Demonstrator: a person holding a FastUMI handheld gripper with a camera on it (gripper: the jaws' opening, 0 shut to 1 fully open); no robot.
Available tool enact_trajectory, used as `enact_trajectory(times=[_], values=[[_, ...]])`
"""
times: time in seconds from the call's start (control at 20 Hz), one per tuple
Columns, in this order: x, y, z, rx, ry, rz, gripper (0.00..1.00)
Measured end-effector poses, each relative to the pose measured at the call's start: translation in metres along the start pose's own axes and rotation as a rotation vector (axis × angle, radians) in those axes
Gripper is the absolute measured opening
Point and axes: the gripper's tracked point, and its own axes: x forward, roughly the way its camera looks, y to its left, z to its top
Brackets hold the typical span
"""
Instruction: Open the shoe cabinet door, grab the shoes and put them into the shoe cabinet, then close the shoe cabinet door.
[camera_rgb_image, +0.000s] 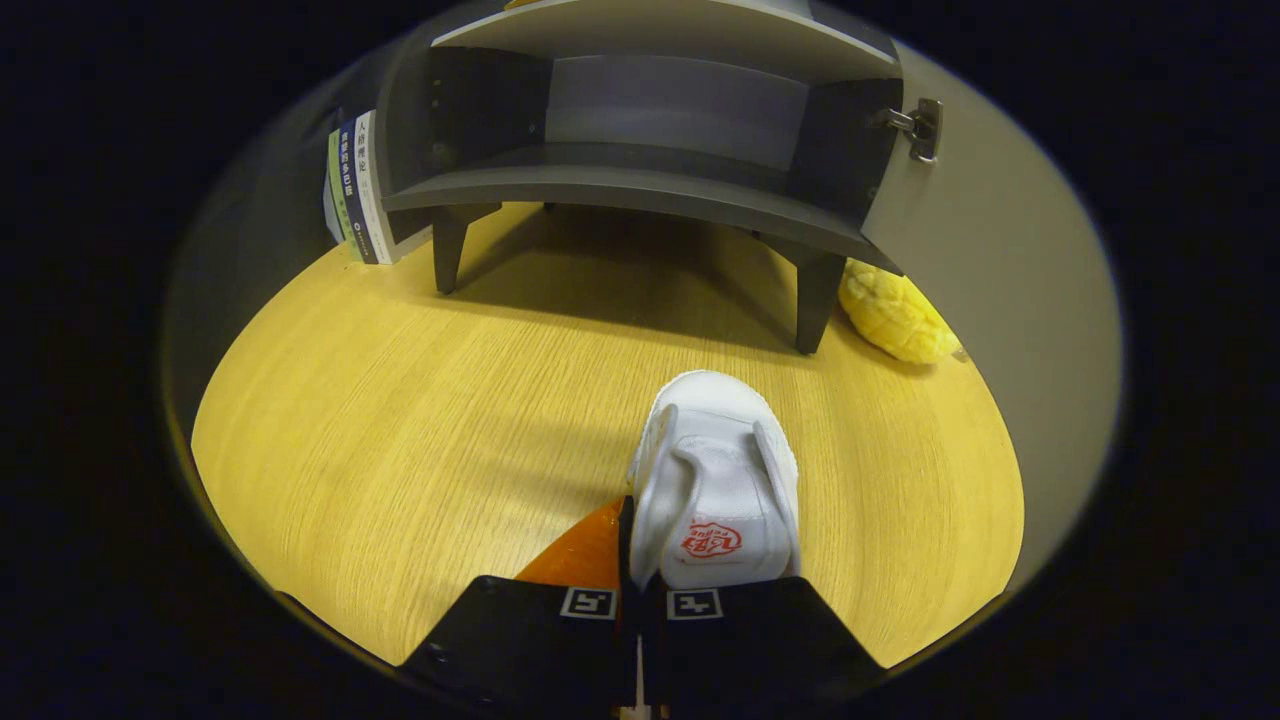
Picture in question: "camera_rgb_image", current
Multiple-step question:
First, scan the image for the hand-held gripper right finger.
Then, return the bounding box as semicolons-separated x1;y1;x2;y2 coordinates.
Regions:
640;572;889;716

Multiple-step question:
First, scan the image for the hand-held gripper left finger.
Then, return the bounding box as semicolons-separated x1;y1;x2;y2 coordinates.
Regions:
400;497;641;720

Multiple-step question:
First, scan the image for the white shoe with red logo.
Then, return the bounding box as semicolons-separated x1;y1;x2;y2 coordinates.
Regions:
625;370;803;593

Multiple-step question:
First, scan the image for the grey shoe cabinet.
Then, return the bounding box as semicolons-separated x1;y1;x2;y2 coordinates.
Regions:
375;0;906;356

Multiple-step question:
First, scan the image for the metal door hinge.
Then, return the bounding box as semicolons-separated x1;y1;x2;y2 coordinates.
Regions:
880;97;943;163

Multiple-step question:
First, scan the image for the yellow plush toy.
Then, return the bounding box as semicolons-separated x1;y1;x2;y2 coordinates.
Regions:
838;258;963;365

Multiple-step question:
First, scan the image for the dark blue book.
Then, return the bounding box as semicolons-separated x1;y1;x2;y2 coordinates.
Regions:
340;118;381;266

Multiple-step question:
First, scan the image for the white book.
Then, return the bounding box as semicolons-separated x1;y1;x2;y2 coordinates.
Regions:
355;110;433;266

